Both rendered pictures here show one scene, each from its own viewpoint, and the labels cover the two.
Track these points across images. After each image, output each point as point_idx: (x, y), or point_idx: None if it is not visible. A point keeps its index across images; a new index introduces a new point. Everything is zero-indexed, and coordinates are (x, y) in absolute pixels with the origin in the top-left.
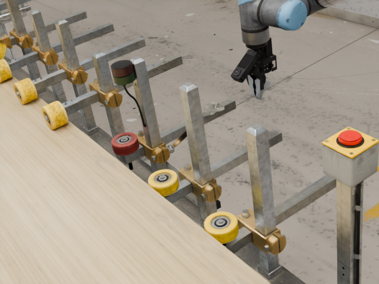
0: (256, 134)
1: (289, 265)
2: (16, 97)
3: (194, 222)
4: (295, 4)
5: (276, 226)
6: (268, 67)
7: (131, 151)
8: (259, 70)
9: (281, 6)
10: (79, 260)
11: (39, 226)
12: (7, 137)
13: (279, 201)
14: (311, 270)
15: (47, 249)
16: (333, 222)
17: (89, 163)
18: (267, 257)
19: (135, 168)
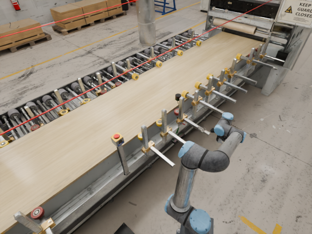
0: (141, 126)
1: (207, 187)
2: None
3: None
4: (218, 128)
5: (226, 182)
6: (222, 138)
7: (175, 114)
8: (217, 135)
9: (217, 124)
10: (132, 113)
11: (143, 104)
12: (178, 89)
13: (240, 183)
14: (206, 195)
15: (136, 107)
16: (234, 203)
17: (167, 107)
18: None
19: None
